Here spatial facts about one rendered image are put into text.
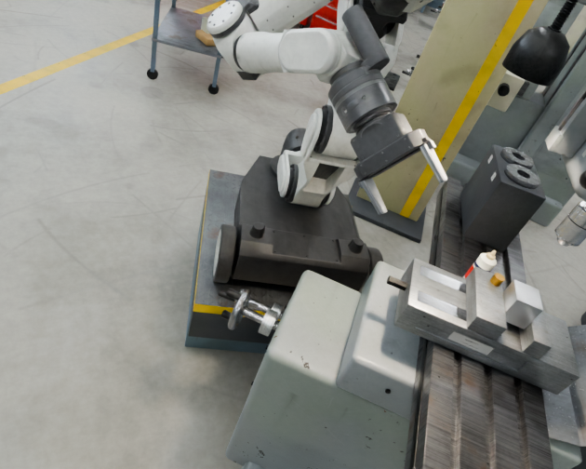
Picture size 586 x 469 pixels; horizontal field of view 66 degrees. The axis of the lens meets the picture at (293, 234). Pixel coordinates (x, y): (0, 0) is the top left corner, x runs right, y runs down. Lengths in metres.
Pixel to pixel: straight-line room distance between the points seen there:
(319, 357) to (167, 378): 0.87
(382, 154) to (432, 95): 1.94
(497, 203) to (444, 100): 1.44
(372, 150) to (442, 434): 0.49
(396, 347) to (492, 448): 0.26
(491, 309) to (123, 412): 1.28
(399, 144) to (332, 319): 0.60
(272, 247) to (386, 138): 0.85
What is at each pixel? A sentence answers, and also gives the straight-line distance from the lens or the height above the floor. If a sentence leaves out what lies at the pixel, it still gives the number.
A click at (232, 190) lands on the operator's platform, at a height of 0.40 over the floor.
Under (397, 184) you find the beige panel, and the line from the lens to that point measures 2.85.
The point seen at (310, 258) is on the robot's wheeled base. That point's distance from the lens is 1.51.
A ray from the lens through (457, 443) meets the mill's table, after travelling 0.89.
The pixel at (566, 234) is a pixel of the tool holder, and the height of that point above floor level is 1.22.
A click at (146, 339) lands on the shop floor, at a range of 1.92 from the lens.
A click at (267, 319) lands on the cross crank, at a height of 0.66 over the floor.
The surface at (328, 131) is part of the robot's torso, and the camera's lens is 1.30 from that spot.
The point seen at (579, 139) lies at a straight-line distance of 0.84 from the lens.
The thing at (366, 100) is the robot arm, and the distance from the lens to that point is 0.70.
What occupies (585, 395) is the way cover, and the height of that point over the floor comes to 0.90.
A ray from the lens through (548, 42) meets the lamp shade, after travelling 0.70.
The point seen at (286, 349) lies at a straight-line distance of 1.07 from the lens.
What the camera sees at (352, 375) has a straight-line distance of 1.01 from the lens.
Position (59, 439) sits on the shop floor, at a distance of 1.75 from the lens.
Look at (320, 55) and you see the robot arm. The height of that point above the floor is 1.37.
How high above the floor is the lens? 1.59
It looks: 40 degrees down
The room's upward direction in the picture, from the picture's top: 20 degrees clockwise
